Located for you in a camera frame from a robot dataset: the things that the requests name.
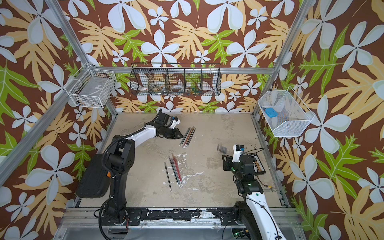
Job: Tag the blue object in basket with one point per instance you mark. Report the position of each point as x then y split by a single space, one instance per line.
270 112

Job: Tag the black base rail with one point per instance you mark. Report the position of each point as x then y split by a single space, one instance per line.
137 216

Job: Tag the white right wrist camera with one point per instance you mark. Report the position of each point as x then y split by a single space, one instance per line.
238 151

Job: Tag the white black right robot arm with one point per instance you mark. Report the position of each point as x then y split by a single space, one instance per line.
253 211

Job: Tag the aluminium frame post back left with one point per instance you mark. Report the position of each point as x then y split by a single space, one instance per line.
77 47

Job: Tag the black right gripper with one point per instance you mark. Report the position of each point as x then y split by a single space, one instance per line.
226 165

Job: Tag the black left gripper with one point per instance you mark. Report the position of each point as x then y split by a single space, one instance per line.
176 131

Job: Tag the white wire basket right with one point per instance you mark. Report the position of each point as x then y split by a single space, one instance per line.
294 116

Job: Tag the white wire basket left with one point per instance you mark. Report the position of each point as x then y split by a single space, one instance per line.
92 88

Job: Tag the white wire basket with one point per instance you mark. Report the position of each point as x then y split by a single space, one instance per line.
92 88
294 116

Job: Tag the black wire basket back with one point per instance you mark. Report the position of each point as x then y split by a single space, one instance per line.
195 79

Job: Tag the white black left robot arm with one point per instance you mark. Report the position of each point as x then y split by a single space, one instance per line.
119 157

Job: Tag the aluminium frame post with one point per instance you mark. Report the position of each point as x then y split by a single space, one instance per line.
77 47
287 44

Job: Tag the black pencil lying apart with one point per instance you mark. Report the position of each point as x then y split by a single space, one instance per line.
168 177

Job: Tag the bundle red green pencils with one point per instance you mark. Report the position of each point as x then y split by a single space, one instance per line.
176 170

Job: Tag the aluminium frame post back right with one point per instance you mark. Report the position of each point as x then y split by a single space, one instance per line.
287 44

